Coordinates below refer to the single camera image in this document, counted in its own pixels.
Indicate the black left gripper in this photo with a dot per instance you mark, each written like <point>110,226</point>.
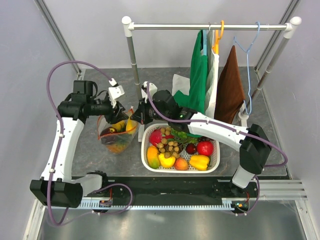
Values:
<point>118,115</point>

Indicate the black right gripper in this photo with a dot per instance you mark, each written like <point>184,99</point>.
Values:
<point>140,115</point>

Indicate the orange fruit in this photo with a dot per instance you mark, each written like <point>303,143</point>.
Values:
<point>120,126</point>

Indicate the clear zip bag orange zipper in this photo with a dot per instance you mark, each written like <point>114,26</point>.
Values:
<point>106,139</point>

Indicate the orange toy pineapple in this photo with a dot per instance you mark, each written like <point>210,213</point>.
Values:
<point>117,147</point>

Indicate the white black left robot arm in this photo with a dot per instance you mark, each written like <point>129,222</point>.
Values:
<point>55,187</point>

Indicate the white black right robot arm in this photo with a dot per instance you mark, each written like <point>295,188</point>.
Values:
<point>251,143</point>

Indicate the pink dragon fruit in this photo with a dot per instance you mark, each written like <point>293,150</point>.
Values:
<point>156,136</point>

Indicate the green yellow mango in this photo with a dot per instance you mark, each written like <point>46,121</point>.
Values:
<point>152,155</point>

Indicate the white plastic fruit basket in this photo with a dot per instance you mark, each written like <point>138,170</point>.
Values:
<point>214,158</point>

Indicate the green grape bunch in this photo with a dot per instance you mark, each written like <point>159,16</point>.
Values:
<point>183,138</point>

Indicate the brown longan bunch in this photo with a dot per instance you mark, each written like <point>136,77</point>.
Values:
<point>168,144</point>

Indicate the white grey garment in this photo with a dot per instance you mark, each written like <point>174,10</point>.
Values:
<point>182,83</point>

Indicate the green shirt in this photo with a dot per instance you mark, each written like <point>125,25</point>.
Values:
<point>197,79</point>

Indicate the yellow pear fruit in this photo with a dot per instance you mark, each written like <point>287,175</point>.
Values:
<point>166,162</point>

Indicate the small dark red plum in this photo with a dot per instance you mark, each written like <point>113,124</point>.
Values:
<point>191,149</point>

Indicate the peach fruit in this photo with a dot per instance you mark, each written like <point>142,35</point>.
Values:
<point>181,164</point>

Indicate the dark purple grapes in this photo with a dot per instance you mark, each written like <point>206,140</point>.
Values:
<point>205,139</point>

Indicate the red bell pepper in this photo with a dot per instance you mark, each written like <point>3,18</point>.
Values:
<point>205,148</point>

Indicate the yellow bell pepper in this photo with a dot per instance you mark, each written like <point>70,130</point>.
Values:
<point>199,162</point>

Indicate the brown towel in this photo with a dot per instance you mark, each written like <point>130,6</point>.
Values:
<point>230,93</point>

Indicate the orange plastic hanger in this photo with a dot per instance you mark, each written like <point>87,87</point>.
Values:
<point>218,34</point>

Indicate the light blue hanger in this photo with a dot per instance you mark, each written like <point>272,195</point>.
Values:
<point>204,43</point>

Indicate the silver white clothes rack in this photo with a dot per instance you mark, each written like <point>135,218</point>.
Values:
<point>288,28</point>

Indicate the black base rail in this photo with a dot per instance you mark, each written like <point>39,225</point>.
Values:
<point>183,190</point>

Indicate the blue wire hanger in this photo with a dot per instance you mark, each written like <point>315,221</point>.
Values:
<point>248,105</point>

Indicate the white cable duct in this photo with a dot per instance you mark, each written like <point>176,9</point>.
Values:
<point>92,203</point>

